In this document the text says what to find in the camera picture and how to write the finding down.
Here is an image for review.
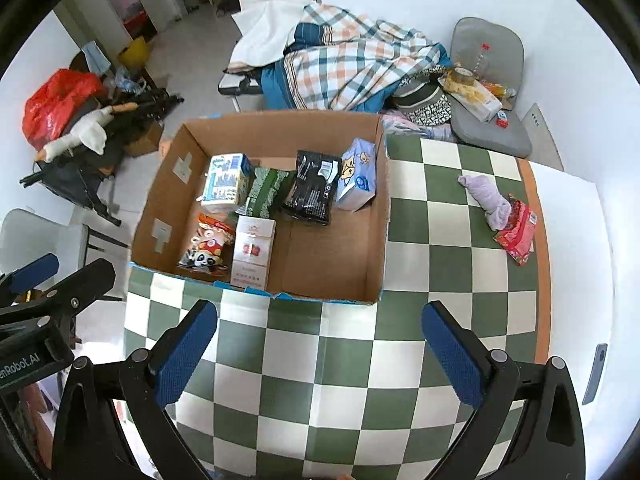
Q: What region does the yellow bin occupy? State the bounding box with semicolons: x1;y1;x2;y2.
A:
117;36;151;73

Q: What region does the black snack packet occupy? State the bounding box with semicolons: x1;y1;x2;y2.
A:
282;151;342;226

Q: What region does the green white checkered tablecloth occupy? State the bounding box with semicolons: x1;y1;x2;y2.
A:
124;138;550;479

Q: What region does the white goose plush toy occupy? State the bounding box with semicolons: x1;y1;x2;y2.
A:
35;102;139;162

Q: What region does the red snack packet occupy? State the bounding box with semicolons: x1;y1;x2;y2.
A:
494;195;538;266

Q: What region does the white red tissue box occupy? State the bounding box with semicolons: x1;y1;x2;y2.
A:
230;216;277;290

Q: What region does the orange chips bag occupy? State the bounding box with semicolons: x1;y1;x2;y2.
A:
178;214;235;274

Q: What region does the grey white chair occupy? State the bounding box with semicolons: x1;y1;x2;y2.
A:
1;209;128;288

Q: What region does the red plastic bag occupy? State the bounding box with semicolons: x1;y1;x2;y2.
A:
22;68;107;151

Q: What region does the white pillow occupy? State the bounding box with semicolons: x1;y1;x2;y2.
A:
227;0;314;74

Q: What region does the green snack packet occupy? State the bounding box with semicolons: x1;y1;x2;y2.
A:
236;167;295;219

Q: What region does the plaid blanket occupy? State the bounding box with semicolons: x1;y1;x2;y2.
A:
260;3;451;113

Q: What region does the grey floor chair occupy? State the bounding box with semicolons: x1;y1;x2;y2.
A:
449;16;533;158

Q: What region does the light blue tissue pack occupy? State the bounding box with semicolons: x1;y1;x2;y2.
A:
335;139;376;212

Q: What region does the small brown cardboard box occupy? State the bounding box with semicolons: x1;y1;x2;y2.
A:
125;122;164;157

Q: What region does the folding bed frame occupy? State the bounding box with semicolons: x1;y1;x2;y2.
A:
218;70;262;113

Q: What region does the black white patterned bag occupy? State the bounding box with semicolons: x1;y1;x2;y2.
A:
392;68;452;127

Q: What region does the black folding stand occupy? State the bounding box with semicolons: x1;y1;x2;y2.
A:
20;88;183;226

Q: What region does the yellow snack bag on chair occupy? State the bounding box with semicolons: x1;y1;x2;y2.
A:
437;66;516;129

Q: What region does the yellow blue tissue pack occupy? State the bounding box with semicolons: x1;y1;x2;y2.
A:
198;153;253;214

